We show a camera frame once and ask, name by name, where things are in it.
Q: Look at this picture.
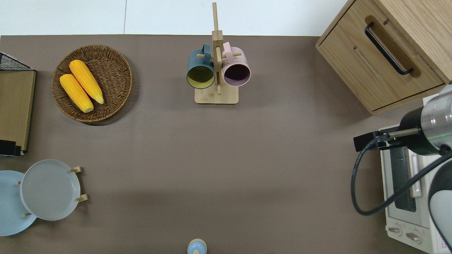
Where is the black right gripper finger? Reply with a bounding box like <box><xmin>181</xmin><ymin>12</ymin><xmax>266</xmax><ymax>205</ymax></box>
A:
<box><xmin>353</xmin><ymin>131</ymin><xmax>402</xmax><ymax>153</ymax></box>

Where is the white toaster oven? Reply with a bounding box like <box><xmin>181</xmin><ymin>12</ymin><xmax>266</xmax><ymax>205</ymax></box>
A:
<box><xmin>380</xmin><ymin>123</ymin><xmax>452</xmax><ymax>254</ymax></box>

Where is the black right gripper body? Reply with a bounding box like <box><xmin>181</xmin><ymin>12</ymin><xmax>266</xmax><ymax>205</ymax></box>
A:
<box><xmin>398</xmin><ymin>106</ymin><xmax>441</xmax><ymax>156</ymax></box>

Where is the light blue plate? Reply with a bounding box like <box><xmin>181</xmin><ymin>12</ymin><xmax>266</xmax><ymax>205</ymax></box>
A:
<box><xmin>0</xmin><ymin>170</ymin><xmax>37</xmax><ymax>236</ymax></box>

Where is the wooden plate rack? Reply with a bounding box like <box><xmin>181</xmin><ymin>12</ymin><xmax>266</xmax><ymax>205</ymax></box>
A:
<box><xmin>16</xmin><ymin>166</ymin><xmax>89</xmax><ymax>218</ymax></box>

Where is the brown table mat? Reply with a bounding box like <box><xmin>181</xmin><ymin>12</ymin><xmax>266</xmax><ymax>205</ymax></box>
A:
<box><xmin>0</xmin><ymin>34</ymin><xmax>452</xmax><ymax>254</ymax></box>

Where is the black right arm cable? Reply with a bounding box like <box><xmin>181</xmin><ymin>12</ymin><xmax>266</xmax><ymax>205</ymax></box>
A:
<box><xmin>351</xmin><ymin>136</ymin><xmax>452</xmax><ymax>216</ymax></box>

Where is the blue service bell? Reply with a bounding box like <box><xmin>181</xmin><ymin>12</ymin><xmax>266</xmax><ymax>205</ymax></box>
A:
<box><xmin>187</xmin><ymin>239</ymin><xmax>207</xmax><ymax>254</ymax></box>

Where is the gray plate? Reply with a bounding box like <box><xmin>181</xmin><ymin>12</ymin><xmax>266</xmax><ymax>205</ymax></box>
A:
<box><xmin>20</xmin><ymin>159</ymin><xmax>81</xmax><ymax>221</ymax></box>

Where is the pink mug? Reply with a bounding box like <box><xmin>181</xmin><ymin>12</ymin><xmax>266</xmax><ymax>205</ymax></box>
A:
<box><xmin>222</xmin><ymin>42</ymin><xmax>251</xmax><ymax>87</ymax></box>

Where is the wooden mug tree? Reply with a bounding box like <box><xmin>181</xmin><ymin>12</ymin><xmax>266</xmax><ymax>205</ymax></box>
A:
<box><xmin>195</xmin><ymin>2</ymin><xmax>243</xmax><ymax>105</ymax></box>

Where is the brown wicker basket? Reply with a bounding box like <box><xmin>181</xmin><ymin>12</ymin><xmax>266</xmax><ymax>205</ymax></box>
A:
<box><xmin>52</xmin><ymin>44</ymin><xmax>133</xmax><ymax>123</ymax></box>

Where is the yellow corn cob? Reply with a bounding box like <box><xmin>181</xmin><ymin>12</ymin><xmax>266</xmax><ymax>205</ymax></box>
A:
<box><xmin>59</xmin><ymin>73</ymin><xmax>94</xmax><ymax>113</ymax></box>
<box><xmin>69</xmin><ymin>60</ymin><xmax>105</xmax><ymax>105</ymax></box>

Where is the dark blue mug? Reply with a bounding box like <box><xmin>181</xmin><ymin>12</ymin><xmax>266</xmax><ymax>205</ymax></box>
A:
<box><xmin>186</xmin><ymin>44</ymin><xmax>215</xmax><ymax>89</ymax></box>

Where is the wire and wood shelf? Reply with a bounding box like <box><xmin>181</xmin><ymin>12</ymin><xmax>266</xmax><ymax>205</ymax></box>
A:
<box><xmin>0</xmin><ymin>51</ymin><xmax>37</xmax><ymax>156</ymax></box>

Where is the wooden drawer cabinet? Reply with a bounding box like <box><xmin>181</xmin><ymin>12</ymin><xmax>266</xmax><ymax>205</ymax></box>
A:
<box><xmin>315</xmin><ymin>0</ymin><xmax>452</xmax><ymax>115</ymax></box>

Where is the black cabinet handle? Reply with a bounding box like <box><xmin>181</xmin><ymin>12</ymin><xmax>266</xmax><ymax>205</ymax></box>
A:
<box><xmin>364</xmin><ymin>22</ymin><xmax>414</xmax><ymax>76</ymax></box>

